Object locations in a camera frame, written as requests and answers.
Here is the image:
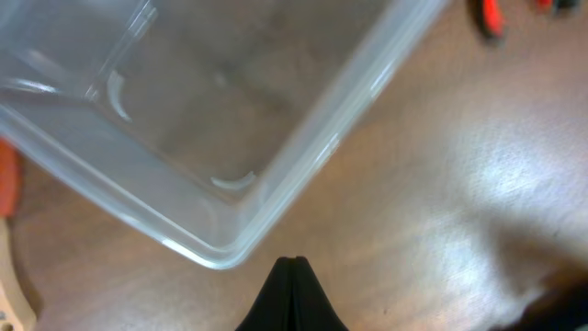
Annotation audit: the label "orange black needle nose pliers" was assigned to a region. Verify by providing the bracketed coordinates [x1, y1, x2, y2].
[536, 0, 582, 14]

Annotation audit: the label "orange scraper wooden handle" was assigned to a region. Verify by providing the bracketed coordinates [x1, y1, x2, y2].
[1, 140, 37, 331]

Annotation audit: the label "clear plastic container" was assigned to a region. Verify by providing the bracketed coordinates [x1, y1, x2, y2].
[1, 0, 445, 269]

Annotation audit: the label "small red handled pliers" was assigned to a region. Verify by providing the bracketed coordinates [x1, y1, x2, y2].
[476, 0, 505, 40]

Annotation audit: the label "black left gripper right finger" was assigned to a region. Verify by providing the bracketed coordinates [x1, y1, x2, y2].
[290, 257, 348, 331]

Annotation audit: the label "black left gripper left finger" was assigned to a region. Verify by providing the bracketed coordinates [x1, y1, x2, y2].
[236, 257, 292, 331]

